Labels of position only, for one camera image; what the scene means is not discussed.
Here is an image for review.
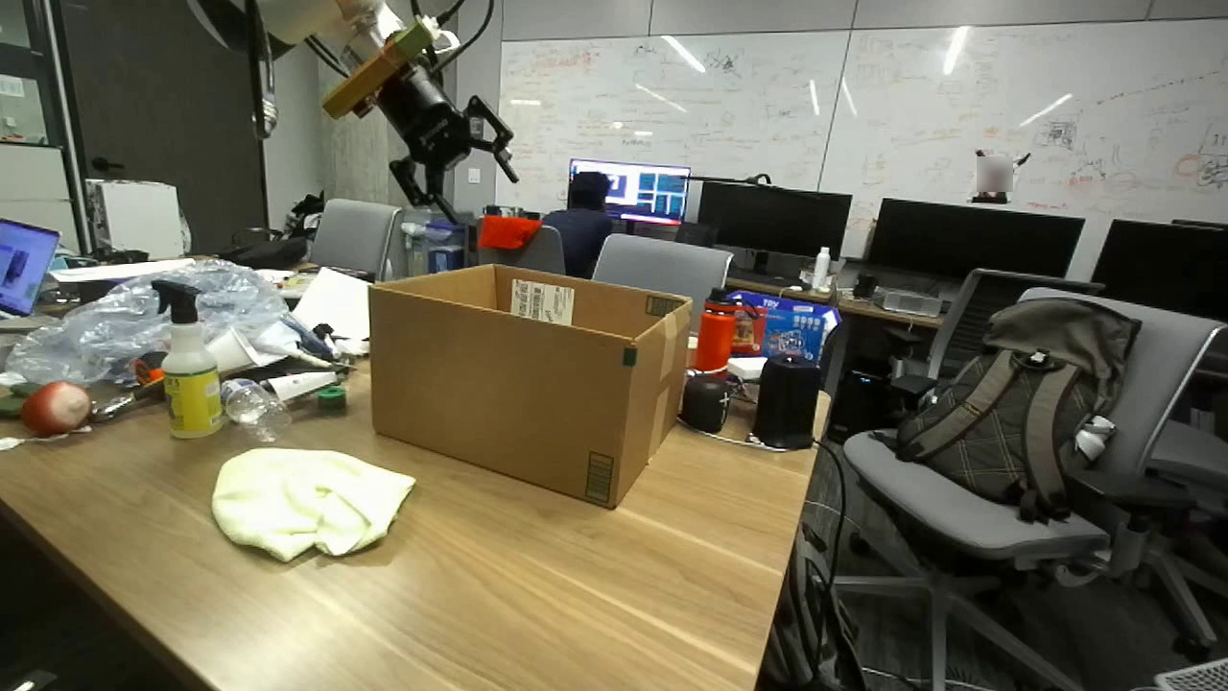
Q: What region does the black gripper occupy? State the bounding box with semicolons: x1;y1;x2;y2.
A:
376;59;521;228

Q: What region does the cream white towel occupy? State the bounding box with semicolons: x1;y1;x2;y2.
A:
207;444;420;565

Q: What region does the brown cardboard box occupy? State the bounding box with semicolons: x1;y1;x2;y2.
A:
369;263;694;511

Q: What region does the white cabinet box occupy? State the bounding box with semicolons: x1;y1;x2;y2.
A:
85;177;195;263

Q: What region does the blue printed box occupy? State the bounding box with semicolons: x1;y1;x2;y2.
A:
723;290;841;368

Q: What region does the blue plastic container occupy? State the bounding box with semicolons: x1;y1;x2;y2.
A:
416;211;475;275

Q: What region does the grey office chair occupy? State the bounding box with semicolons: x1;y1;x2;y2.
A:
587;229;736;323
836;284;1228;691
303;196;408;284

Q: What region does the seated person in dark shirt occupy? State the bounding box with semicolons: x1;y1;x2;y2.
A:
542;169;626;282

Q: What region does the monitor with lit screen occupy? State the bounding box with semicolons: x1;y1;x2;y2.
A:
565;155;694;238

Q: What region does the white paper sheet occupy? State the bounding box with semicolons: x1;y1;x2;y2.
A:
289;266;376;350

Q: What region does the orange bottle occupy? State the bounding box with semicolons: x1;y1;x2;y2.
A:
689;300;739;378

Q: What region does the whiteboard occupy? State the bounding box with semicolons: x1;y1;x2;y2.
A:
494;17;1228;224

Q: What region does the black monitor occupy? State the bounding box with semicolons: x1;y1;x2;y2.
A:
694;177;856;290
1088;215;1228;323
863;196;1088;284

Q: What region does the crumpled clear plastic bottle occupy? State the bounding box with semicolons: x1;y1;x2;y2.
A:
217;378;292;444

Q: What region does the small black cube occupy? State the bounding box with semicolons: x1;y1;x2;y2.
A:
680;371;736;439

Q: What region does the yellow cup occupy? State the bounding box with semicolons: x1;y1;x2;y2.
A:
149;282;225;442

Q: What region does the clear plastic bag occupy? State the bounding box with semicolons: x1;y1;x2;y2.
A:
2;263;303;388

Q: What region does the black cylinder container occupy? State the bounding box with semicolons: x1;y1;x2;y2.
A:
748;352;822;453

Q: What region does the laptop with blue screen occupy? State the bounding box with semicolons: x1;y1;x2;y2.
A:
0;215;66;320

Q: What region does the red round ball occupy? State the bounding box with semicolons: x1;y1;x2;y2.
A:
20;380;94;439

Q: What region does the llama figure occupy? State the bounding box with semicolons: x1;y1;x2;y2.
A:
972;145;1037;209

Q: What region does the grey-brown backpack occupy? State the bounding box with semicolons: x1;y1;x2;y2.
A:
895;296;1144;521

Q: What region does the tan wrist camera block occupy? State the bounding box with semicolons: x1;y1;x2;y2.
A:
319;18;436;123

